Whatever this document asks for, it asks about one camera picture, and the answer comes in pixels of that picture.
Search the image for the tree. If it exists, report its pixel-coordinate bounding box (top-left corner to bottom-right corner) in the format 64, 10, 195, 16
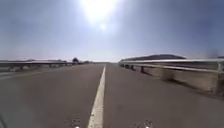
71, 57, 80, 65

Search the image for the metal guardrail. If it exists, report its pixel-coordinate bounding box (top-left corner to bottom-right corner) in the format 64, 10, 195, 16
0, 60, 74, 72
118, 58, 224, 95

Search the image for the white painted side line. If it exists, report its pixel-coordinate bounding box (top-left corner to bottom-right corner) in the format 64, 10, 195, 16
0, 66, 73, 80

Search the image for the white painted edge line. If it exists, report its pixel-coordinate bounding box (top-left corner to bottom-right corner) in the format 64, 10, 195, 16
87, 64, 107, 128

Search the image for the grey asphalt road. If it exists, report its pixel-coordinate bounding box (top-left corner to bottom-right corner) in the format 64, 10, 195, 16
0, 62, 224, 128

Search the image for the dark hill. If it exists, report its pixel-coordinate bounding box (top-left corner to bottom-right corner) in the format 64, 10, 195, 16
121, 54, 187, 62

